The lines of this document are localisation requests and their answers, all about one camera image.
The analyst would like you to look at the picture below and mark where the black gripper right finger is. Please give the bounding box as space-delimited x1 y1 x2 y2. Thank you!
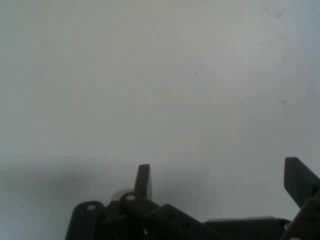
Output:
279 156 320 240

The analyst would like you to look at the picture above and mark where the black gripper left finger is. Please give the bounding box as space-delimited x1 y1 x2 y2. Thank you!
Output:
65 163 221 240

